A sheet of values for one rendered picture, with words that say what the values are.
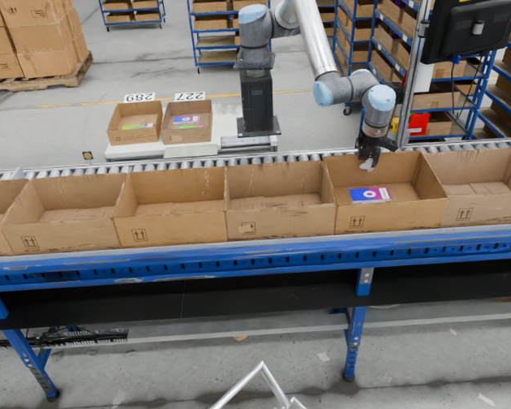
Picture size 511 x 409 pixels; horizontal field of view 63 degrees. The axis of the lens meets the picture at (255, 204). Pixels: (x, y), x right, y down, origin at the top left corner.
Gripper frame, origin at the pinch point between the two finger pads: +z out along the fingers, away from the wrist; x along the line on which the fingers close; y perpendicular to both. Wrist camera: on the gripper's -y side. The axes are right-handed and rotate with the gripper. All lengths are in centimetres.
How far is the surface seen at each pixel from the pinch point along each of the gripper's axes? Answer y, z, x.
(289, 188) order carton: 33.0, 7.8, 1.5
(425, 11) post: -35, -31, -66
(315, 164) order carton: 22.8, -3.3, -1.0
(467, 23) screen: -49, -31, -54
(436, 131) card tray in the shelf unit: -77, 64, -92
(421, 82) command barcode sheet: -41, 3, -61
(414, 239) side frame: -7.8, 1.2, 35.4
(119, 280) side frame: 100, 11, 39
